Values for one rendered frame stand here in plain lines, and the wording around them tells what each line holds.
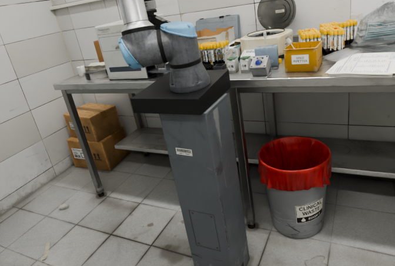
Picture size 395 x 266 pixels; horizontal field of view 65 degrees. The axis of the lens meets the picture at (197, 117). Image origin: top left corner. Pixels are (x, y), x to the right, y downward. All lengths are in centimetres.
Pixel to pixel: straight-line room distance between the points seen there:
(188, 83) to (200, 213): 55
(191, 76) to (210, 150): 27
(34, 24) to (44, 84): 48
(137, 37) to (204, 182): 59
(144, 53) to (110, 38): 69
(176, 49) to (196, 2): 111
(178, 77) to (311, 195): 88
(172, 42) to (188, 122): 28
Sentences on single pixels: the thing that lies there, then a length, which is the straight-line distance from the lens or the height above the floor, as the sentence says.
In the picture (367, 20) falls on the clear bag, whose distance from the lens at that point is 176.
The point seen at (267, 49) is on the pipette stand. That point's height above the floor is 96.
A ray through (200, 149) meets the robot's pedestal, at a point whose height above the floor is 73.
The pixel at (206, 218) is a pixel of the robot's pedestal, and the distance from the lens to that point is 133.
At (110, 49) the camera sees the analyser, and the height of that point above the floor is 105.
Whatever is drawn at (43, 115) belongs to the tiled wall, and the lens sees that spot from 284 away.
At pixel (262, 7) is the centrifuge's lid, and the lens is 194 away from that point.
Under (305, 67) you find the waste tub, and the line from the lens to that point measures 137.
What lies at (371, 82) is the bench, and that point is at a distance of 130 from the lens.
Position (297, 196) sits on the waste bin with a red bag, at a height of 29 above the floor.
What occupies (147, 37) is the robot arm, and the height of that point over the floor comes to 114.
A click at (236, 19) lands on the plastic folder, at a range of 202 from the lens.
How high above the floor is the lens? 126
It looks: 22 degrees down
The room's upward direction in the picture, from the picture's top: 10 degrees counter-clockwise
